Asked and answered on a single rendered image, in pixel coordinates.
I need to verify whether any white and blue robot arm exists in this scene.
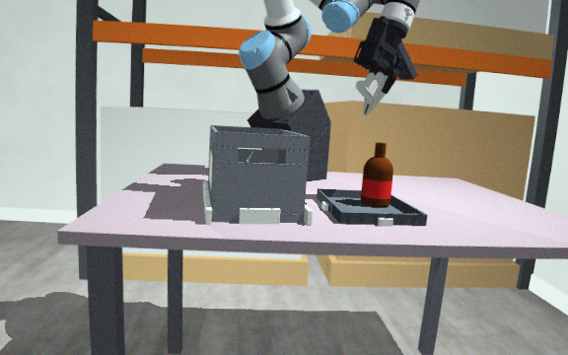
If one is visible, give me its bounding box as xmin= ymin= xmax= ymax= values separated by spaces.
xmin=239 ymin=0 xmax=420 ymax=119

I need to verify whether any brown bottle with red label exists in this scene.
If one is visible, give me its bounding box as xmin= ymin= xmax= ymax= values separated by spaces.
xmin=361 ymin=143 xmax=393 ymax=207

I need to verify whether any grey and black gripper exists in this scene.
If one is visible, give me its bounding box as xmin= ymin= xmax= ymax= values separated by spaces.
xmin=354 ymin=16 xmax=408 ymax=115

